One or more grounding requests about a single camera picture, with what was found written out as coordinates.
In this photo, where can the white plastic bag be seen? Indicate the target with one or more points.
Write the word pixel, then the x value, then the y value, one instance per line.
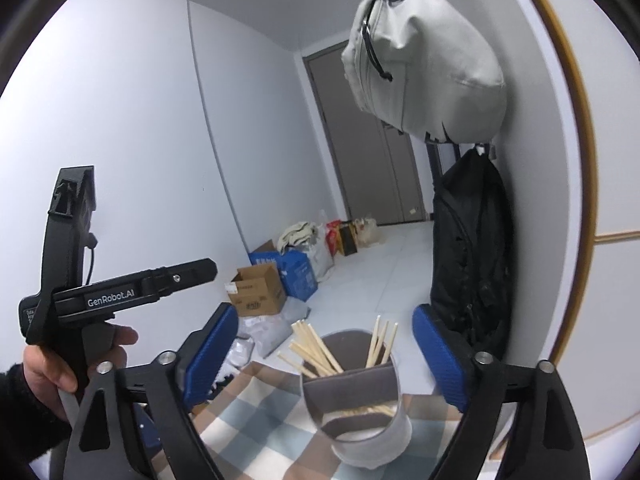
pixel 238 356

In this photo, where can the red yellow paper bag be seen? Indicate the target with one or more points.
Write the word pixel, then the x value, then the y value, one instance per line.
pixel 341 237

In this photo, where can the white utensil holder cup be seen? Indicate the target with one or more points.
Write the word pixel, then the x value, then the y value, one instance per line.
pixel 360 409

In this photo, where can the white shoulder bag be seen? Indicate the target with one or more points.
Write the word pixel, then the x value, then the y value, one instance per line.
pixel 423 68

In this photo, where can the grey plastic mailer bag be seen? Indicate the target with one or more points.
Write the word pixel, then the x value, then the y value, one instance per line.
pixel 268 332

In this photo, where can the checkered table mat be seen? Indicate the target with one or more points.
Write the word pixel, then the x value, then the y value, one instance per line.
pixel 258 428

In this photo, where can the grey door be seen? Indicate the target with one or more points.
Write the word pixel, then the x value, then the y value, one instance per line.
pixel 374 162

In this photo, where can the blue cardboard box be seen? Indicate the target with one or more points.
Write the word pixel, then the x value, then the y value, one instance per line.
pixel 294 267

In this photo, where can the left hand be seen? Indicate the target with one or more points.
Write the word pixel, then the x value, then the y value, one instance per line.
pixel 47 374

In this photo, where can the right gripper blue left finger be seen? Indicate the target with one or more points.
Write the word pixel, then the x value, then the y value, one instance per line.
pixel 203 353

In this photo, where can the chopstick in holder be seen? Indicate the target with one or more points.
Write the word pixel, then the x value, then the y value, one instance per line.
pixel 308 357
pixel 297 366

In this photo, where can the cream canvas tote bag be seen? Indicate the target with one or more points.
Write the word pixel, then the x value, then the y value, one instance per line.
pixel 299 236

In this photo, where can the black backpack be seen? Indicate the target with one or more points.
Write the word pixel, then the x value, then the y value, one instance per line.
pixel 473 253

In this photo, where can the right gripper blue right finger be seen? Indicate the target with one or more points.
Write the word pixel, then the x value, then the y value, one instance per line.
pixel 446 355

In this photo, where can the brown cardboard box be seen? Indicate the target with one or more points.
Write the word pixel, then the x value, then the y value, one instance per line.
pixel 256 290

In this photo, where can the beige plastic bag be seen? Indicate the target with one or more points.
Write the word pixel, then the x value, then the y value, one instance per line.
pixel 367 232

